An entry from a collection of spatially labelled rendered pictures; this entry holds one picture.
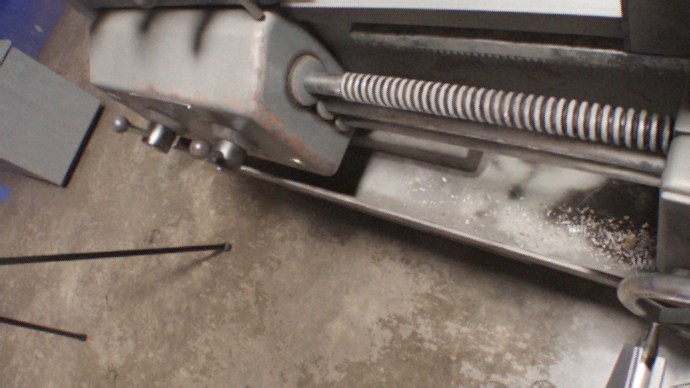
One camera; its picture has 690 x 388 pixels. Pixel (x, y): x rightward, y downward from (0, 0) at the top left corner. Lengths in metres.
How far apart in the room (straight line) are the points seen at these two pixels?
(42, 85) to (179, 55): 1.81
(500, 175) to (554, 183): 0.10
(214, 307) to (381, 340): 0.61
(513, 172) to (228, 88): 0.50
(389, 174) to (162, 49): 0.48
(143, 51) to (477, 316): 0.94
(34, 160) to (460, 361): 2.05
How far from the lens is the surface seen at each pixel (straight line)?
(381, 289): 1.41
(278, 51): 0.76
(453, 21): 0.62
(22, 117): 2.61
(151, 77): 0.95
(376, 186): 1.03
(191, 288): 1.85
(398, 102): 0.69
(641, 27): 0.52
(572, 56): 0.61
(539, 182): 0.93
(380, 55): 0.80
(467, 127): 0.69
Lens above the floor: 1.24
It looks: 52 degrees down
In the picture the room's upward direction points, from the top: 52 degrees counter-clockwise
